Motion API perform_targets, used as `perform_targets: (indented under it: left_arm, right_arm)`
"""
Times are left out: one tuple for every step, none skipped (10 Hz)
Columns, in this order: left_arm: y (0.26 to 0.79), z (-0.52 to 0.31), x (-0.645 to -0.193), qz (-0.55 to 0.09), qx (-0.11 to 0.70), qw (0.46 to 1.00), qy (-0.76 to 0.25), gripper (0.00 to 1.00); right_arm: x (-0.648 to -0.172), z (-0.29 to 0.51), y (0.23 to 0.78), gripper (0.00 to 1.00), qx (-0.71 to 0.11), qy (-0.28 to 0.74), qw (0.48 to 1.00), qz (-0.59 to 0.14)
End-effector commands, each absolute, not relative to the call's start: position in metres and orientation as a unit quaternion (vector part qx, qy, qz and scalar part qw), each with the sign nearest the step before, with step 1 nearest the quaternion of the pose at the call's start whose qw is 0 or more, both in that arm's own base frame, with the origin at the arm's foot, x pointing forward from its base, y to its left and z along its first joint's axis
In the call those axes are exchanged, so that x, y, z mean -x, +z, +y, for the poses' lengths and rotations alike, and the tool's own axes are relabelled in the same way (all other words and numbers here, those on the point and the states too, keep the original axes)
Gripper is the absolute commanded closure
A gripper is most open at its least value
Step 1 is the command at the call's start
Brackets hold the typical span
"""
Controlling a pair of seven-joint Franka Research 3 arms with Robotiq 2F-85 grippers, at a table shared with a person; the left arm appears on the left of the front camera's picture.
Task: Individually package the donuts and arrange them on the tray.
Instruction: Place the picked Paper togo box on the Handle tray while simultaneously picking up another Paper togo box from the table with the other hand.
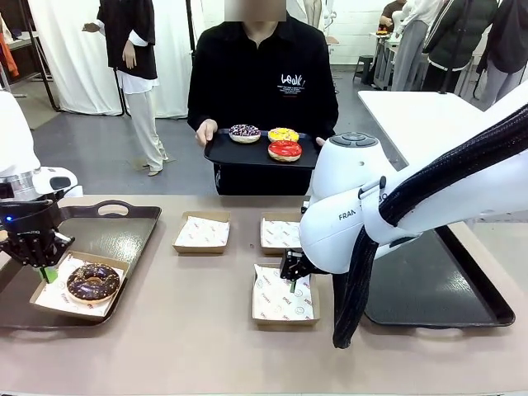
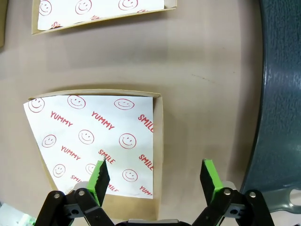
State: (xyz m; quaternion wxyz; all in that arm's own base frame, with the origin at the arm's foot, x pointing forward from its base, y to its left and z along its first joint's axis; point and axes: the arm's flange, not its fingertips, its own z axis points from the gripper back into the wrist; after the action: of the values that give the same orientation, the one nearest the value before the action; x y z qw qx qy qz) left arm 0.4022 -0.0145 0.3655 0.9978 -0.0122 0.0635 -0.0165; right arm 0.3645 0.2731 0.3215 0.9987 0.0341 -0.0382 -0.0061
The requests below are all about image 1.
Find dark clothes rack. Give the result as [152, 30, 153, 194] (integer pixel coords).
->
[0, 0, 63, 112]

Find bystander in dark puffer jacket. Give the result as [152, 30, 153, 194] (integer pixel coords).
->
[421, 0, 490, 95]

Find person's right forearm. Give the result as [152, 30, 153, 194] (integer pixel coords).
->
[187, 82, 219, 127]

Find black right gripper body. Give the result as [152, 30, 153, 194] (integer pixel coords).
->
[304, 257, 331, 276]

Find red glazed donut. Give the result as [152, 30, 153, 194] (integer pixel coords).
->
[267, 139, 303, 163]

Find brown cardboard food box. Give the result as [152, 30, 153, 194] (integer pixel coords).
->
[29, 250, 131, 323]
[251, 262, 322, 328]
[172, 210, 232, 256]
[259, 211, 309, 255]

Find bystander in brown top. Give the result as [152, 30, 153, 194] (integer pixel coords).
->
[379, 0, 408, 28]

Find white table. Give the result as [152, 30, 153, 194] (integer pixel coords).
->
[356, 89, 502, 172]

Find mannequin black top white trousers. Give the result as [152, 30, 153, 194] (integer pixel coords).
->
[81, 0, 170, 177]

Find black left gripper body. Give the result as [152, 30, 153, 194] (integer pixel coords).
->
[0, 199, 62, 241]

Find bystander dark top grey trousers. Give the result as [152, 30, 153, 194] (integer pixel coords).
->
[476, 0, 528, 111]

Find figure in grey trousers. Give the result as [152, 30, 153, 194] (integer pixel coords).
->
[390, 0, 432, 92]

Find yellow glazed donut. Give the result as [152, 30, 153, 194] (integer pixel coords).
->
[267, 127, 299, 144]

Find black braided cable sleeve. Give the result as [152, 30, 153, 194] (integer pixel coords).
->
[332, 102, 528, 350]

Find black serving tray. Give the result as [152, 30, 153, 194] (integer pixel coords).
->
[204, 128, 323, 170]

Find white curtain backdrop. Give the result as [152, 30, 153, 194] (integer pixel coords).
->
[26, 0, 199, 120]

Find chocolate sprinkled donut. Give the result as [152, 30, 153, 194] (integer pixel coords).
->
[65, 263, 121, 305]

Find dark serving tray with handles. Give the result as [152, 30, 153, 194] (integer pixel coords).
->
[362, 224, 516, 331]
[0, 200, 163, 331]

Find purple white-striped donut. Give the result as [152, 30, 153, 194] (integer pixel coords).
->
[229, 123, 262, 144]

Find black stool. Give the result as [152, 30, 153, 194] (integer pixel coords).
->
[352, 54, 376, 86]

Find person's right hand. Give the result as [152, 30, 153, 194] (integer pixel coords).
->
[195, 118, 219, 148]

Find orange garment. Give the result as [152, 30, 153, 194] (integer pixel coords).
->
[0, 32, 20, 79]

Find person's left forearm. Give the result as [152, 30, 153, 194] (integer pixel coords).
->
[315, 86, 340, 141]

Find person in black shirt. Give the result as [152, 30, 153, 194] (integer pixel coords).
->
[186, 0, 340, 197]

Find black stand pole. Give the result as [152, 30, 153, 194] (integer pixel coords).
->
[185, 0, 198, 57]

